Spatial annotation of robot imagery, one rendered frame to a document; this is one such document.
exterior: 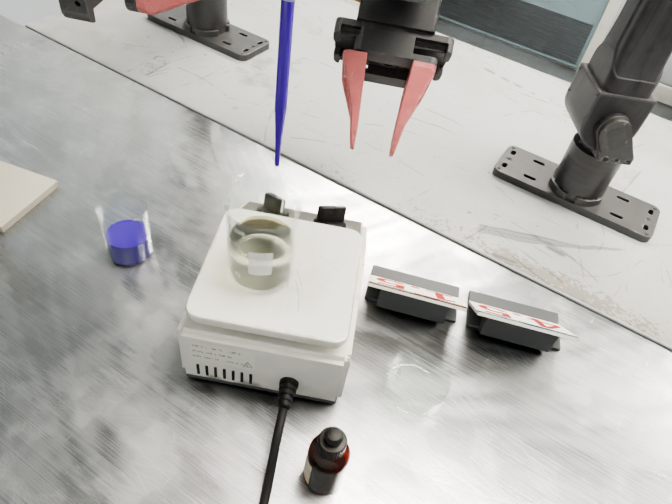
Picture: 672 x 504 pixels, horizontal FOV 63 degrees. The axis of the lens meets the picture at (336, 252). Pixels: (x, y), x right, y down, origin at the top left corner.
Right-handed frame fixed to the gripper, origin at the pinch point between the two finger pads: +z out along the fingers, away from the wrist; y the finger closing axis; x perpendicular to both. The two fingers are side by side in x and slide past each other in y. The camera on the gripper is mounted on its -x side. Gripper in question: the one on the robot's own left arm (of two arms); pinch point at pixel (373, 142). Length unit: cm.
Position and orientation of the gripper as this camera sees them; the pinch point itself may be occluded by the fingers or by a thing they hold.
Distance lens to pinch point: 49.7
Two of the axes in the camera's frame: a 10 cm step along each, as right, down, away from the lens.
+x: 0.0, 0.6, 10.0
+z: -1.9, 9.8, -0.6
